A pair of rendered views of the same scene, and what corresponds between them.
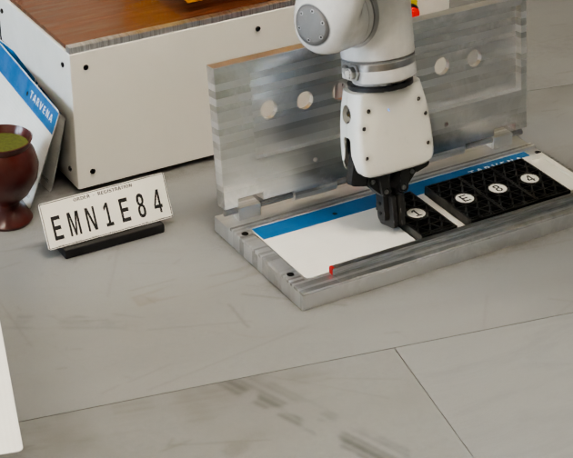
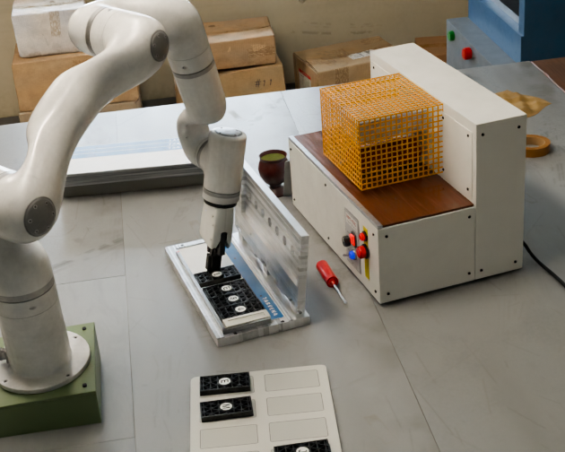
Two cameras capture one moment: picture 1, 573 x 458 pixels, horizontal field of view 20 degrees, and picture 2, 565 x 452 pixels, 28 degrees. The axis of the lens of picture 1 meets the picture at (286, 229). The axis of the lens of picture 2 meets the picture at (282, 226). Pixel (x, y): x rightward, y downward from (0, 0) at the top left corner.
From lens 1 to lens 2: 328 cm
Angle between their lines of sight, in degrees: 87
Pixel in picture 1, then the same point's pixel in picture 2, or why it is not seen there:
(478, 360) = (103, 293)
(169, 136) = (308, 209)
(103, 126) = (295, 182)
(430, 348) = (119, 283)
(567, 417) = not seen: hidden behind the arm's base
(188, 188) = not seen: hidden behind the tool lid
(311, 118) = (256, 215)
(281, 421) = (89, 249)
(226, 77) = not seen: hidden behind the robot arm
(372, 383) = (102, 268)
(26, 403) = (132, 203)
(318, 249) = (202, 253)
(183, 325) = (169, 230)
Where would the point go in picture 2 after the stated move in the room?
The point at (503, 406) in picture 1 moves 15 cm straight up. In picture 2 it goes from (67, 296) to (56, 239)
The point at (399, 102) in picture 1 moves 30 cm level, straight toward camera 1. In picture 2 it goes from (208, 210) to (84, 204)
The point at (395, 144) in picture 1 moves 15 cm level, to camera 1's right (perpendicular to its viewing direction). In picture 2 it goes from (204, 228) to (187, 260)
